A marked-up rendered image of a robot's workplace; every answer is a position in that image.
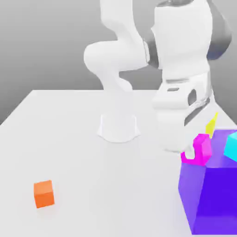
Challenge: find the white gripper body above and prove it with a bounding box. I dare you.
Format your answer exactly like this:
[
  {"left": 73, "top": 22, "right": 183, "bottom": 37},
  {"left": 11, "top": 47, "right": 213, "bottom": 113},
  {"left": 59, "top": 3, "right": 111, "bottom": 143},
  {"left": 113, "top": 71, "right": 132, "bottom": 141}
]
[{"left": 156, "top": 97, "right": 217, "bottom": 154}]

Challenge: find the small magenta cube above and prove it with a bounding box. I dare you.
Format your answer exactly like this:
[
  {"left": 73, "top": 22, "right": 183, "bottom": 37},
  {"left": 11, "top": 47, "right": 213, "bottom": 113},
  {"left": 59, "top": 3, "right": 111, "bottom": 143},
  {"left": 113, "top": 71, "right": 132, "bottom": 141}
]
[{"left": 180, "top": 133, "right": 213, "bottom": 167}]

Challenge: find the small yellow cube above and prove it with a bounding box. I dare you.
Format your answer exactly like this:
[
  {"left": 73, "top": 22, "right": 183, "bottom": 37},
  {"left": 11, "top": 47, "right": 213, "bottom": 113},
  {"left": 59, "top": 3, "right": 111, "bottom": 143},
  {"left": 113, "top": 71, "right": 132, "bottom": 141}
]
[{"left": 205, "top": 112, "right": 219, "bottom": 139}]

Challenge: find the small cyan cube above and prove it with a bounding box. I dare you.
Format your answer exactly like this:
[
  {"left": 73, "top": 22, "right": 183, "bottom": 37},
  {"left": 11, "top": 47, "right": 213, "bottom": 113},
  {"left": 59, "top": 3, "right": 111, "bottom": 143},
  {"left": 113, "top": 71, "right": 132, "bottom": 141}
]
[{"left": 223, "top": 131, "right": 237, "bottom": 163}]

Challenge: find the small orange cube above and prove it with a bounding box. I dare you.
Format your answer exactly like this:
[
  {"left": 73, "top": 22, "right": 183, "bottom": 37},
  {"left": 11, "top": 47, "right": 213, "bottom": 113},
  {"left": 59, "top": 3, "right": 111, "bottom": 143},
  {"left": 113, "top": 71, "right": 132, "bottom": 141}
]
[{"left": 33, "top": 180, "right": 56, "bottom": 209}]

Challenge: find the large purple box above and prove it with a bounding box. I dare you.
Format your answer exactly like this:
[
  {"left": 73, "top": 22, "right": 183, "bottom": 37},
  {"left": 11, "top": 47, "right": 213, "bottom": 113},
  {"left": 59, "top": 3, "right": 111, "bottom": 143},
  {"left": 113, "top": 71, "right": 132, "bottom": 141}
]
[{"left": 178, "top": 129, "right": 237, "bottom": 236}]

